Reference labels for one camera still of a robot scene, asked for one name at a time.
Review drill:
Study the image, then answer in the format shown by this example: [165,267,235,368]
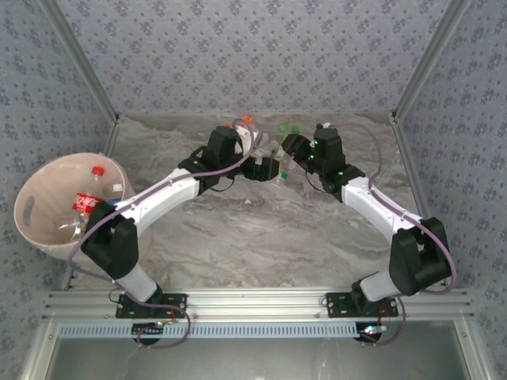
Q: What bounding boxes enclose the wide aluminium base rail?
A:
[42,287,475,322]

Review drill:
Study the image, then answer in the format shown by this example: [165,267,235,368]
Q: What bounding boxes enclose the beige plastic bin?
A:
[13,152,154,270]

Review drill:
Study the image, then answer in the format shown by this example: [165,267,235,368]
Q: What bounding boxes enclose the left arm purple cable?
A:
[69,116,257,350]

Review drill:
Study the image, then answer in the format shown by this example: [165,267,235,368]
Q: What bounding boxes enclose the small circuit board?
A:
[132,322,166,340]
[354,323,388,342]

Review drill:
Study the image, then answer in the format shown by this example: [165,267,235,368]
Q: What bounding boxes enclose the aluminium frame post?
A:
[391,0,473,124]
[39,0,121,122]

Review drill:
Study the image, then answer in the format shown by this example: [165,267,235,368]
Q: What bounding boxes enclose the small clear plastic bottle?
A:
[259,134,284,158]

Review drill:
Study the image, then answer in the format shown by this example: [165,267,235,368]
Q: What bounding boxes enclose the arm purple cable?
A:
[69,116,257,350]
[328,120,459,348]

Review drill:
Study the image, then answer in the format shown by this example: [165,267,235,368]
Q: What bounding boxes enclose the thin black cable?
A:
[208,176,235,194]
[304,172,332,195]

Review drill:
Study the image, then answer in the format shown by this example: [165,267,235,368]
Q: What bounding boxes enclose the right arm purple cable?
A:
[328,120,459,348]

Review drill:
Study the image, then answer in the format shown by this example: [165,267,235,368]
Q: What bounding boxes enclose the aluminium lower frame bar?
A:
[453,319,495,380]
[19,320,60,380]

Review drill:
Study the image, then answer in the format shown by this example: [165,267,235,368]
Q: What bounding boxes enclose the red label cola bottle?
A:
[58,165,108,242]

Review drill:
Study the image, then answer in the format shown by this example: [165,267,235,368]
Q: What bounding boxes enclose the grey metal sheet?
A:
[51,336,472,380]

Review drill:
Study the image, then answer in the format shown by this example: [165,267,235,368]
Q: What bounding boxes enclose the clear bottle with white label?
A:
[276,156,299,175]

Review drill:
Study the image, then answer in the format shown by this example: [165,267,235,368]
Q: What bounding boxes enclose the white slotted cable duct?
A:
[59,321,357,340]

